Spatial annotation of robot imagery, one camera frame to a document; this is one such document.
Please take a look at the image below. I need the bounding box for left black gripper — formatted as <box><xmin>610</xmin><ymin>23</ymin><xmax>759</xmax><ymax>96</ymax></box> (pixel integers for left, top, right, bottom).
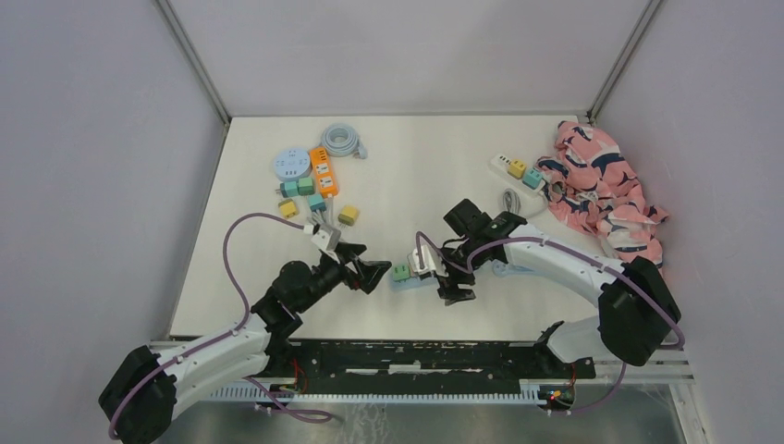
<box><xmin>296</xmin><ymin>241</ymin><xmax>390</xmax><ymax>313</ymax></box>

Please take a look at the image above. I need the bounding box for green plug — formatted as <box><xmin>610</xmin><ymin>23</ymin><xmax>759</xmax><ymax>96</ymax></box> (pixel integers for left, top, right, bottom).
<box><xmin>391</xmin><ymin>264</ymin><xmax>411</xmax><ymax>282</ymax></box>
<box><xmin>297</xmin><ymin>177</ymin><xmax>316</xmax><ymax>196</ymax></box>

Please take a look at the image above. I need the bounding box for orange power strip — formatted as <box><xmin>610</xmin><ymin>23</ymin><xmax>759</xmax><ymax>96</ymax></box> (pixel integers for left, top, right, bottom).
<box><xmin>309</xmin><ymin>145</ymin><xmax>338</xmax><ymax>199</ymax></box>

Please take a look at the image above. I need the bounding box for yellow USB charger plug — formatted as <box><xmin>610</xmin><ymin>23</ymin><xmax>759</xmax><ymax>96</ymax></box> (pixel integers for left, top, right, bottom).
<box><xmin>277</xmin><ymin>198</ymin><xmax>300</xmax><ymax>219</ymax></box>

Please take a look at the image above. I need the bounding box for teal USB charger plug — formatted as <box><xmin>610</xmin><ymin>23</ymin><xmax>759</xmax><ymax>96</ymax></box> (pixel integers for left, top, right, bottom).
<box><xmin>277</xmin><ymin>180</ymin><xmax>300</xmax><ymax>198</ymax></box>

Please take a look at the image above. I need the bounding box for round blue power socket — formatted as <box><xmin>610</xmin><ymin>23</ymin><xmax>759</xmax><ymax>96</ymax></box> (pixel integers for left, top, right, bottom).
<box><xmin>272</xmin><ymin>147</ymin><xmax>312</xmax><ymax>181</ymax></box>

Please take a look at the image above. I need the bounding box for long blue power strip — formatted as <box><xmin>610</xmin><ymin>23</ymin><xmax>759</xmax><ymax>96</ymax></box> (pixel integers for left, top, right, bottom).
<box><xmin>389</xmin><ymin>276</ymin><xmax>438</xmax><ymax>292</ymax></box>

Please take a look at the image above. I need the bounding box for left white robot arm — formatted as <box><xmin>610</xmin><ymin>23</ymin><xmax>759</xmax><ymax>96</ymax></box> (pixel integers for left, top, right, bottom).
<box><xmin>98</xmin><ymin>242</ymin><xmax>392</xmax><ymax>443</ymax></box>

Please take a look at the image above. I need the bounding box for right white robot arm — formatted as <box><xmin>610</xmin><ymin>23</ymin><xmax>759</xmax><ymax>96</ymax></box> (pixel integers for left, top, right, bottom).
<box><xmin>409</xmin><ymin>199</ymin><xmax>685</xmax><ymax>377</ymax></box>

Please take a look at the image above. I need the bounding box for yellow plug on white strip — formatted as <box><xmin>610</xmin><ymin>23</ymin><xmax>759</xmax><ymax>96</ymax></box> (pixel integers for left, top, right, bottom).
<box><xmin>507</xmin><ymin>159</ymin><xmax>526</xmax><ymax>180</ymax></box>

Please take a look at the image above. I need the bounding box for teal plug on white strip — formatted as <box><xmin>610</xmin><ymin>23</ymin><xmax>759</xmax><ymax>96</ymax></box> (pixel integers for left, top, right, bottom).
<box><xmin>521</xmin><ymin>168</ymin><xmax>544</xmax><ymax>191</ymax></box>

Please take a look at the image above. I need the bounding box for white power strip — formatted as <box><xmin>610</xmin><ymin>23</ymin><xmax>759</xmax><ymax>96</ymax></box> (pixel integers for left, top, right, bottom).
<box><xmin>488</xmin><ymin>154</ymin><xmax>545</xmax><ymax>195</ymax></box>

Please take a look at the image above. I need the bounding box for pink patterned cloth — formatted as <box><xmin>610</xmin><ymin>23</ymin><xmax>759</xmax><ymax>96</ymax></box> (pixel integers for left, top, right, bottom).
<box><xmin>535</xmin><ymin>121</ymin><xmax>668</xmax><ymax>268</ymax></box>

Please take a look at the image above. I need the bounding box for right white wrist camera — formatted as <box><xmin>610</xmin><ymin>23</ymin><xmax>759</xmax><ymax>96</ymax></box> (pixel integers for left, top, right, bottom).
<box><xmin>408</xmin><ymin>246</ymin><xmax>447</xmax><ymax>278</ymax></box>

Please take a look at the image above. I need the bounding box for coiled blue socket cable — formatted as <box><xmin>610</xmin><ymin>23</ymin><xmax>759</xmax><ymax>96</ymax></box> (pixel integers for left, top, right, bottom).
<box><xmin>312</xmin><ymin>123</ymin><xmax>369</xmax><ymax>161</ymax></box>

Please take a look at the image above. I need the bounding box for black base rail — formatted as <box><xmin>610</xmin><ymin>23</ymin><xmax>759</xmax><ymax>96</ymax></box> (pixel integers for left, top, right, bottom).
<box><xmin>256</xmin><ymin>339</ymin><xmax>596</xmax><ymax>396</ymax></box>

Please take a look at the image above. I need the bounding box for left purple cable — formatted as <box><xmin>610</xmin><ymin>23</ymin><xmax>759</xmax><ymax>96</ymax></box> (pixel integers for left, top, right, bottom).
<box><xmin>106</xmin><ymin>213</ymin><xmax>335</xmax><ymax>442</ymax></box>

